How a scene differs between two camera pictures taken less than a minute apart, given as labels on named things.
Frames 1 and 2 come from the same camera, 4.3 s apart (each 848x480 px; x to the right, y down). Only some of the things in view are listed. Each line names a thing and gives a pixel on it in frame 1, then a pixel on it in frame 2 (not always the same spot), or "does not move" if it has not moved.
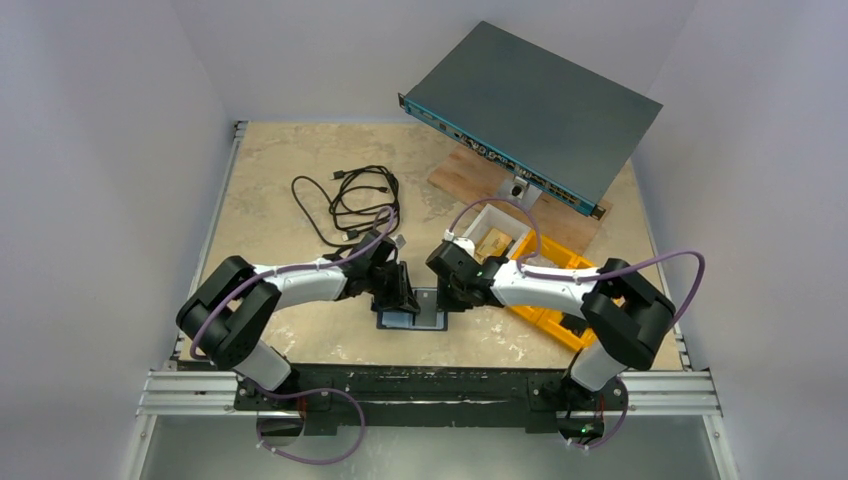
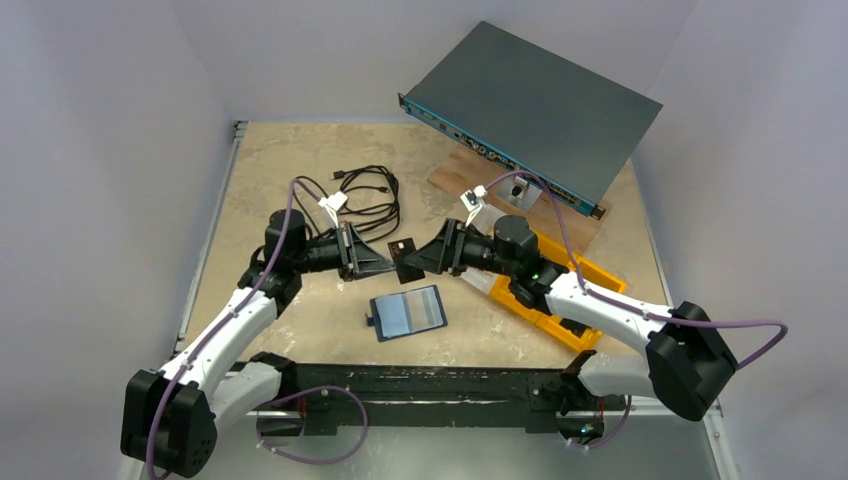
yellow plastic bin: [536, 249] does not move
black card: [427, 301] → [399, 251]
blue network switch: [562, 126] does not move
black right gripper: [454, 288] → [449, 246]
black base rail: [547, 397] does not move
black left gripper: [403, 287] → [351, 249]
